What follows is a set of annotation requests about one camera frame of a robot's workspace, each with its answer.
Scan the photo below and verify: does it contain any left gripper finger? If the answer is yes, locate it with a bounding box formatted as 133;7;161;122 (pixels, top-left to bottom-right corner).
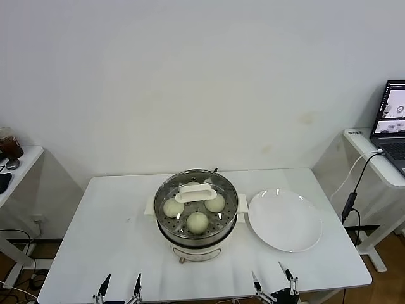
92;274;112;304
126;272;143;304

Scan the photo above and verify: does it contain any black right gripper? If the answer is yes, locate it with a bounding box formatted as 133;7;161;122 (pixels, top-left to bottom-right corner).
251;261;300;304

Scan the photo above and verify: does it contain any glass lid with cream handle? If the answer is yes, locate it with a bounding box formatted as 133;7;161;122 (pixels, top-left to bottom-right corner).
154;170;239;237

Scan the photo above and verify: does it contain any stainless steel steamer basket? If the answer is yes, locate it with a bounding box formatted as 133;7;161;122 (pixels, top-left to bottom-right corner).
154;169;240;248

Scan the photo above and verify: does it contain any white round plate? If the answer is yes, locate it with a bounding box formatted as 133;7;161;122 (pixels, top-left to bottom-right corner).
248;188;323;253

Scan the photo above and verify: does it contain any white side desk with label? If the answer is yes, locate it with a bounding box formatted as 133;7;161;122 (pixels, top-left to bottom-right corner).
343;128;405;273

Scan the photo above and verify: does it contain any brown jar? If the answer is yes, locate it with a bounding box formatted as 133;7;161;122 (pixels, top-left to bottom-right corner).
0;126;25;160

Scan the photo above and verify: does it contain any grey open laptop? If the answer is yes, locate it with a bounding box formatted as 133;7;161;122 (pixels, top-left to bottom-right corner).
369;79;405;177

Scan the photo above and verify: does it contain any black coiled floor cable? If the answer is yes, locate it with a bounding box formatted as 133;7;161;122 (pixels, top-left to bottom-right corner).
30;269;49;291

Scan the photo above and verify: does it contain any white floor cable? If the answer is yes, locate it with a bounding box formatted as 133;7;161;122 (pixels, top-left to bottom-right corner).
0;278;39;300

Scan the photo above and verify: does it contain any white laptop cable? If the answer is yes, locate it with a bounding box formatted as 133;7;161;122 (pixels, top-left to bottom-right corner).
330;148;385;202

